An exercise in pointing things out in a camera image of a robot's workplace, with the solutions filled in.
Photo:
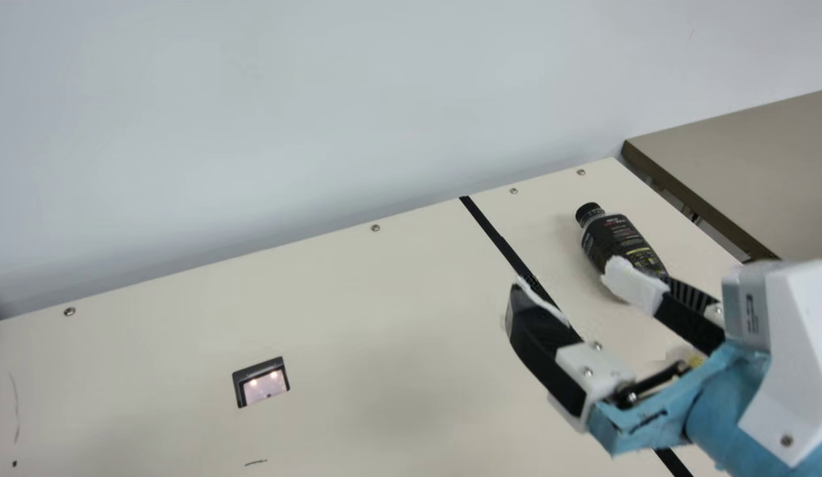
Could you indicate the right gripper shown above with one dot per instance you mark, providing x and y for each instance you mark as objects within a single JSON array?
[{"x": 709, "y": 404}]

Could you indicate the dark coffee bottle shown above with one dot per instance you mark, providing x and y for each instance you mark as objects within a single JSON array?
[{"x": 610, "y": 238}]

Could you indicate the black strip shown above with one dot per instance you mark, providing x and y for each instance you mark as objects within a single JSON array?
[{"x": 490, "y": 232}]

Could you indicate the small square scanner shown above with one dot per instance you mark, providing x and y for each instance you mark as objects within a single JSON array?
[{"x": 262, "y": 387}]

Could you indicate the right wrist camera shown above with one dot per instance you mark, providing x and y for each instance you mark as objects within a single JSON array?
[{"x": 802, "y": 331}]

